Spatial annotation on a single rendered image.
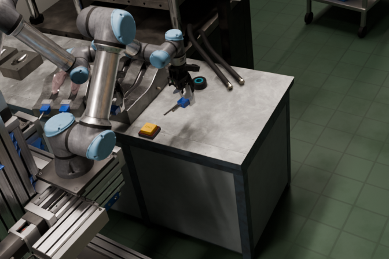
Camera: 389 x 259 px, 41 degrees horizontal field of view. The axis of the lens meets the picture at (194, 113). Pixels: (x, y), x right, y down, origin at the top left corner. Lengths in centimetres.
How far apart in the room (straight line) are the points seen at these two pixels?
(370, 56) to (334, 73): 37
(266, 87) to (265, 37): 204
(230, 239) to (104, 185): 91
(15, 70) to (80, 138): 137
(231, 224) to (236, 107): 60
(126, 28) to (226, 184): 100
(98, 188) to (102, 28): 67
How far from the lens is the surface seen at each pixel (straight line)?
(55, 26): 373
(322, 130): 366
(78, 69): 216
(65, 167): 201
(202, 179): 255
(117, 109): 247
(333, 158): 345
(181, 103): 241
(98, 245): 287
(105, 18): 183
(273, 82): 272
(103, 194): 217
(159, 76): 273
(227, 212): 265
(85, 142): 184
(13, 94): 309
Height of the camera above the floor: 238
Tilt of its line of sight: 38 degrees down
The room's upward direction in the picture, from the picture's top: 9 degrees counter-clockwise
